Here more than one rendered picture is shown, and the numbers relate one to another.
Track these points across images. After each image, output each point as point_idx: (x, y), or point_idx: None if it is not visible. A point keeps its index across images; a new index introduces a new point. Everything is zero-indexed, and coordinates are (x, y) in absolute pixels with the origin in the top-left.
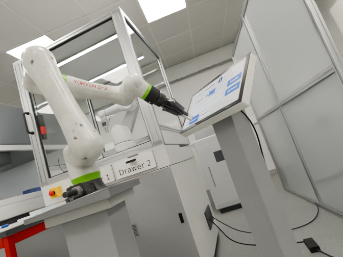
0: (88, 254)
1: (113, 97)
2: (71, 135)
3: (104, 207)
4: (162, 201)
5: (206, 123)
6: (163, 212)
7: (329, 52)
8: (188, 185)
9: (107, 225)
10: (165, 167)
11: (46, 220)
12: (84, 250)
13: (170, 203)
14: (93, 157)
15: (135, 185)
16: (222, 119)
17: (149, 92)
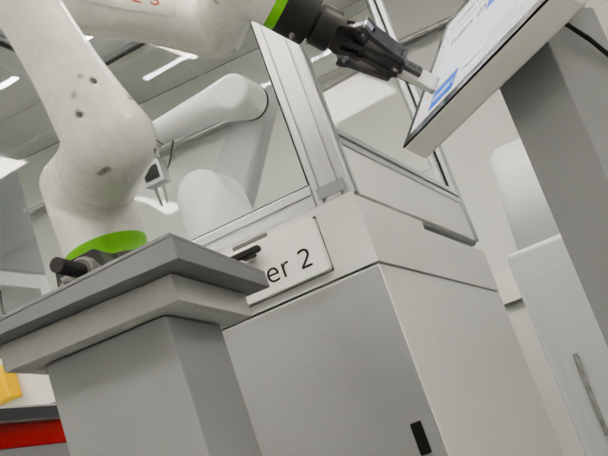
0: (121, 444)
1: (178, 29)
2: (70, 109)
3: (161, 299)
4: (353, 386)
5: (476, 88)
6: (358, 426)
7: None
8: (457, 356)
9: (171, 358)
10: (360, 270)
11: (6, 350)
12: (109, 434)
13: (383, 392)
14: (128, 167)
15: (252, 280)
16: (521, 63)
17: (289, 0)
